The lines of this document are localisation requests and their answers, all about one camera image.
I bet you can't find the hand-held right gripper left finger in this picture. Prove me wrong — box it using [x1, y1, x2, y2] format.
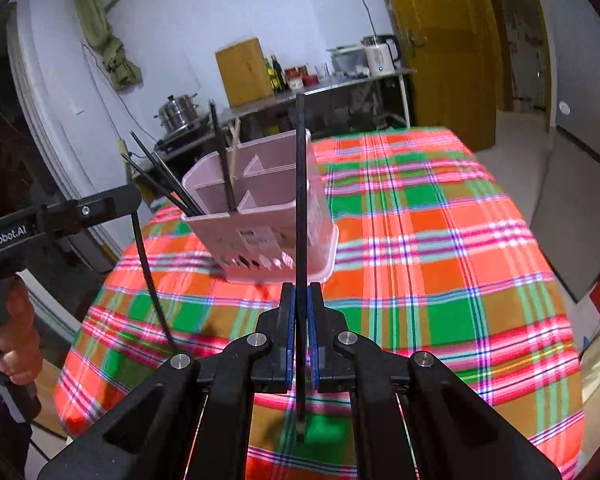
[39, 281, 297, 480]

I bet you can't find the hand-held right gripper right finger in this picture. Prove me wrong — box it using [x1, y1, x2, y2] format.
[308, 281, 563, 480]

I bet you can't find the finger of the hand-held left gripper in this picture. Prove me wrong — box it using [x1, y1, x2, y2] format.
[37, 183, 144, 236]

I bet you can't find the black chopstick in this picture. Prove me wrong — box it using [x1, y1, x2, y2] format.
[294, 93, 309, 444]
[208, 100, 239, 214]
[132, 209, 184, 357]
[121, 154, 194, 217]
[130, 131, 206, 217]

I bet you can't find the pink utensil holder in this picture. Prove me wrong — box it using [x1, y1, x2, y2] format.
[181, 128, 340, 283]

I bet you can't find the person's left forearm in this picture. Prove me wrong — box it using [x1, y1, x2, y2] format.
[0, 385, 34, 480]

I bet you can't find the person's left hand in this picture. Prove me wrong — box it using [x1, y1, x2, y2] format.
[0, 277, 44, 387]

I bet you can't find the black induction cooker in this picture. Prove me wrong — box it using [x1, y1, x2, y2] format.
[154, 119, 216, 154]

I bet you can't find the steel steamer pot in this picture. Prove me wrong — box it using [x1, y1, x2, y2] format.
[155, 94, 201, 133]

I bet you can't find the plaid tablecloth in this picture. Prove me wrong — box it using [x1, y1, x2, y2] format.
[54, 127, 586, 480]

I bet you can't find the green tied curtain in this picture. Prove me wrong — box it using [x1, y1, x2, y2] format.
[75, 0, 144, 92]

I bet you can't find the wooden cutting board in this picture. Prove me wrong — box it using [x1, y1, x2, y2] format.
[215, 36, 275, 108]

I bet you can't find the steel kitchen shelf table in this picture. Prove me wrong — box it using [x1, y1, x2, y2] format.
[215, 66, 418, 147]

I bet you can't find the clear plastic lidded container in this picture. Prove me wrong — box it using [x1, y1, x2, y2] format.
[327, 46, 369, 77]

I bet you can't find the white electric kettle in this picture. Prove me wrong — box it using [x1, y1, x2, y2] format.
[362, 34, 404, 75]

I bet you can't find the yellow wooden door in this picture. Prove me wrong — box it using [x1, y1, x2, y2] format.
[375, 0, 499, 151]

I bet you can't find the white sliding door frame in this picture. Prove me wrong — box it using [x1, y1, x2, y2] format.
[7, 0, 127, 272]

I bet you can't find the white wall wire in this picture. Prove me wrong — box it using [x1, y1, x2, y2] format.
[82, 44, 157, 147]

